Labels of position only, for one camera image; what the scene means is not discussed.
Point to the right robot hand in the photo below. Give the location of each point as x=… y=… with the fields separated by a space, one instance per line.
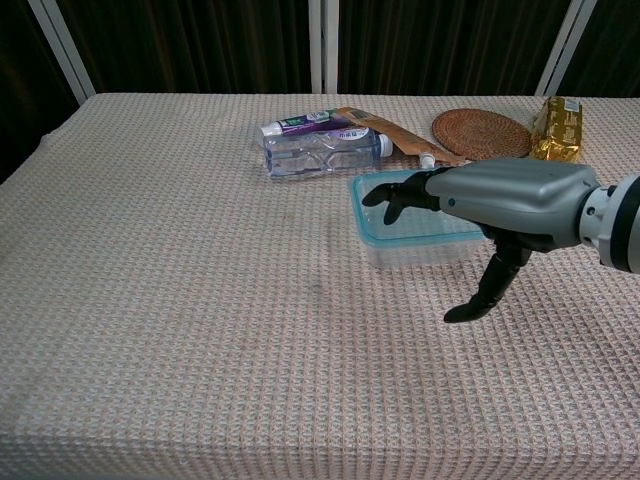
x=515 y=200

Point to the teal plastic container lid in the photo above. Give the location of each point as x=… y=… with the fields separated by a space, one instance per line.
x=425 y=227

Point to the clear plastic food container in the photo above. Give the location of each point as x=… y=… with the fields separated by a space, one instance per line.
x=420 y=256

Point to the round woven rattan coaster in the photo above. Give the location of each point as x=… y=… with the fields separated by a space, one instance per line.
x=480 y=135

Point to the gold foil snack package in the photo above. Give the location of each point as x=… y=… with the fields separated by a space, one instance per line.
x=557 y=130

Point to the brown spout pouch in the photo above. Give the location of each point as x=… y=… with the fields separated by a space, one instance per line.
x=405 y=140

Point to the dark pleated curtain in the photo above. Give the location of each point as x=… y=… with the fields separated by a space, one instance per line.
x=615 y=50
x=440 y=45
x=190 y=45
x=20 y=75

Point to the clear plastic water bottle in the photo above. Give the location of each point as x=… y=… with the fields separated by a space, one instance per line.
x=320 y=152

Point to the purple toothpaste tube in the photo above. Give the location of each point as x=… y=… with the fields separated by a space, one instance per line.
x=300 y=123

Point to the beige waffle tablecloth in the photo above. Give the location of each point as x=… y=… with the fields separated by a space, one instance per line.
x=200 y=300

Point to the white frame post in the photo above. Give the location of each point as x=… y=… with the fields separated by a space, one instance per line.
x=62 y=45
x=565 y=50
x=323 y=45

